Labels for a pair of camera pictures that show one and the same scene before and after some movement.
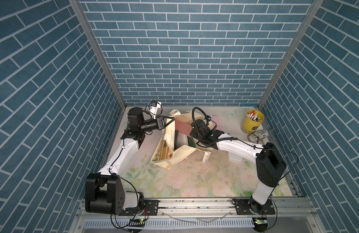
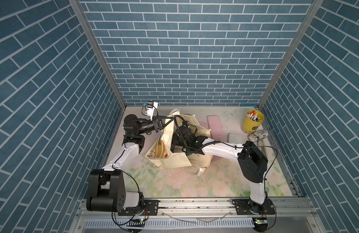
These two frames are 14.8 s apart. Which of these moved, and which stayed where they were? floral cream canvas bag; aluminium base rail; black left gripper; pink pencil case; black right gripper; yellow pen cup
Moved: black right gripper; floral cream canvas bag
Stayed: black left gripper; yellow pen cup; aluminium base rail; pink pencil case
